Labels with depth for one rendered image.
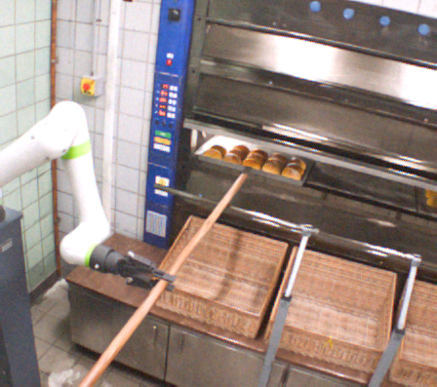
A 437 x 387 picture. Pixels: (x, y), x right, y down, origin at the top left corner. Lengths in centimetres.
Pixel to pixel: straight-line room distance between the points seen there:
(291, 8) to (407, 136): 78
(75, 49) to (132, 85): 40
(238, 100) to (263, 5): 47
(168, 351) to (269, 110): 131
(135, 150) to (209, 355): 115
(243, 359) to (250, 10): 164
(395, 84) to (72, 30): 168
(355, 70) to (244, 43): 53
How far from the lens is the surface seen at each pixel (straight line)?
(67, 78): 274
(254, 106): 227
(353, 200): 235
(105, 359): 130
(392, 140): 222
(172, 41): 233
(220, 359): 238
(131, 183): 272
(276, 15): 220
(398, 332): 199
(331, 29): 216
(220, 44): 227
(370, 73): 216
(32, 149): 143
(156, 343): 249
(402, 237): 244
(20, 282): 207
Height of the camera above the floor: 218
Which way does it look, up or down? 25 degrees down
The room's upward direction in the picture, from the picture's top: 8 degrees clockwise
